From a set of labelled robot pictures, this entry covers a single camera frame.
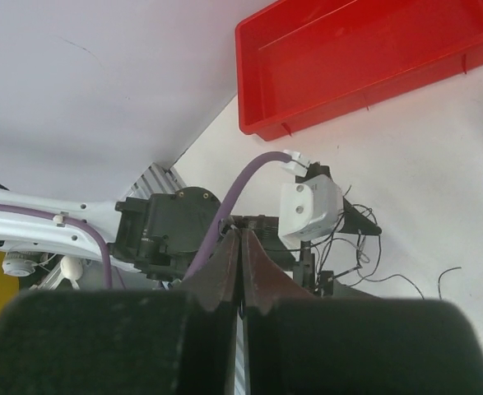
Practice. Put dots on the red plastic tray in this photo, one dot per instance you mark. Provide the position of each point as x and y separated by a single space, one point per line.
301 63

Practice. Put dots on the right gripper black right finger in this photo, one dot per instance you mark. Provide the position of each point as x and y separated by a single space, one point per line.
297 343

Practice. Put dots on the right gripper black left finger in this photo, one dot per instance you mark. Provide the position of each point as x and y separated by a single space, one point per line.
179 341

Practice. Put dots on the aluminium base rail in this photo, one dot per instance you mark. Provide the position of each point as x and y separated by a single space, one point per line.
156 179

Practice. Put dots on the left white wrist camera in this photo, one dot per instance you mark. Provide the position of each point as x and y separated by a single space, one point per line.
311 207

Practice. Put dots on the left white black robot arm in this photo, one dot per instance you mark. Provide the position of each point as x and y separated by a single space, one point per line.
167 237

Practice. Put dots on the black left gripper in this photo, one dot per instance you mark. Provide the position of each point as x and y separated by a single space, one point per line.
306 261

